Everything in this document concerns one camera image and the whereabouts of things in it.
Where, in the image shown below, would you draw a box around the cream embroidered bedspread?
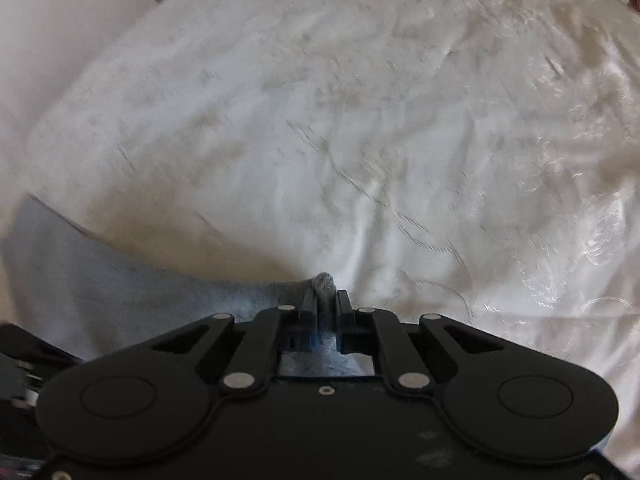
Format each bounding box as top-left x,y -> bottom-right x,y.
0,0 -> 640,471

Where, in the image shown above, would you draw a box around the grey speckled pants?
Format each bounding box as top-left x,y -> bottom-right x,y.
0,194 -> 377,379

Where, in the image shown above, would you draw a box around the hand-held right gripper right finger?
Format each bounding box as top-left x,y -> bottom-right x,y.
335,289 -> 507,396

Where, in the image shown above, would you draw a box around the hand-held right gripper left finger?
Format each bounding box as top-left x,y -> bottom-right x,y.
150,290 -> 321,394

